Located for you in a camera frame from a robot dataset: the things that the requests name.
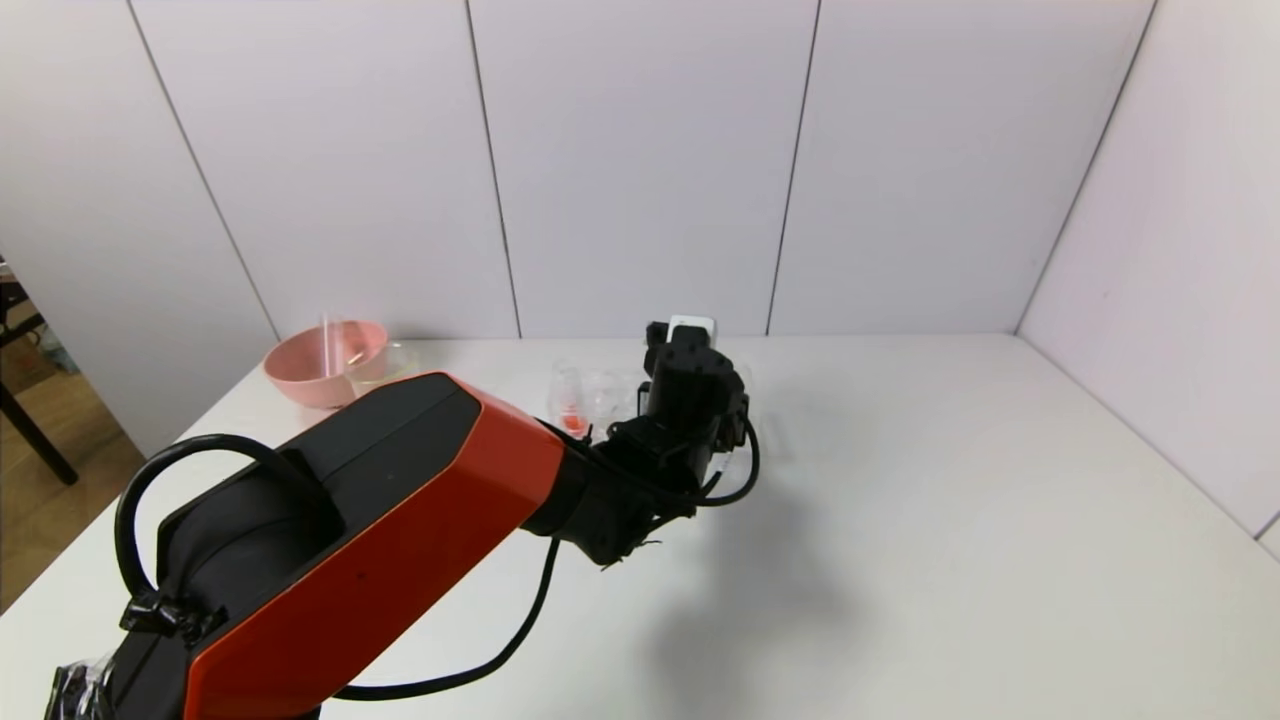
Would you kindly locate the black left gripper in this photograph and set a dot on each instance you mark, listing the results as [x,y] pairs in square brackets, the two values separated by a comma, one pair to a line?
[690,400]

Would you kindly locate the test tube with yellow pigment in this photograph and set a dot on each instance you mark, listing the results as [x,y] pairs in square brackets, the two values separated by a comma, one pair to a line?
[332,345]

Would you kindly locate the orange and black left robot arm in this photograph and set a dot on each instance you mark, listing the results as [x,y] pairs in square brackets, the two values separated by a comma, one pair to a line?
[400,500]

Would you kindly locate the clear acrylic test tube rack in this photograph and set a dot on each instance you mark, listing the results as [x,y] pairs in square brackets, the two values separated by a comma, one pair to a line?
[610,395]

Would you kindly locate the test tube with red pigment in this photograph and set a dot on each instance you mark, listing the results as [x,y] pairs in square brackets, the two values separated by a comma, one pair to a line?
[573,422]

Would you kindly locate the clear plastic measuring beaker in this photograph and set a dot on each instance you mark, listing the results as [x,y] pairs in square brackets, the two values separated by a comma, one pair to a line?
[385,365]

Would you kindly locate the pink bowl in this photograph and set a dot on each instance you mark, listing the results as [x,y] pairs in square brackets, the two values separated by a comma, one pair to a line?
[300,375]

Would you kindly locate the black stand leg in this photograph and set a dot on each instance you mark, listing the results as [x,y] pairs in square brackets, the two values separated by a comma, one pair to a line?
[40,440]

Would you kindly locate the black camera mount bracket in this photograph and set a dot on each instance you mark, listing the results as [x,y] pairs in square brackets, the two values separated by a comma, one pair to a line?
[656,333]

